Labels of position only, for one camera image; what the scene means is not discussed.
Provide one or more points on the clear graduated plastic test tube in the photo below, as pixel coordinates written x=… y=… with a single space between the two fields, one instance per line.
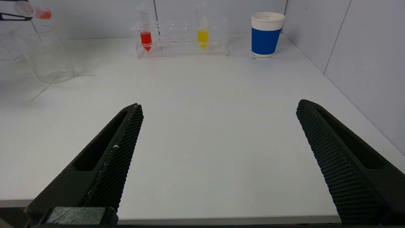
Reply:
x=34 y=12

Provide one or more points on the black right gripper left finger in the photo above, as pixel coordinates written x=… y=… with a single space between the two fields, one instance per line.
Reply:
x=104 y=164

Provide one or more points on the test tube with red liquid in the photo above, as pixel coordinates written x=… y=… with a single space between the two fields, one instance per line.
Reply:
x=146 y=38

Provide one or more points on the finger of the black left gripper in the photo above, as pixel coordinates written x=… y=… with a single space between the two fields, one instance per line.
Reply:
x=12 y=16
x=12 y=0

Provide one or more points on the blue white paper cup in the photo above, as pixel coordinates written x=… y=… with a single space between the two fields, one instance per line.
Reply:
x=265 y=40

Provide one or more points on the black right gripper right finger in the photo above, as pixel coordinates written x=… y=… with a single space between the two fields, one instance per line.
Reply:
x=341 y=164

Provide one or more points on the test tube with yellow liquid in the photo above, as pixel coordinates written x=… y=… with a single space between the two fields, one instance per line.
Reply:
x=202 y=36

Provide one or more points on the clear glass beaker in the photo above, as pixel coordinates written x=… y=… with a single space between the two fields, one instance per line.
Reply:
x=47 y=60

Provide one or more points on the clear acrylic test tube rack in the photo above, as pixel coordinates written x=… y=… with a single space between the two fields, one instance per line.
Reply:
x=9 y=53
x=180 y=37

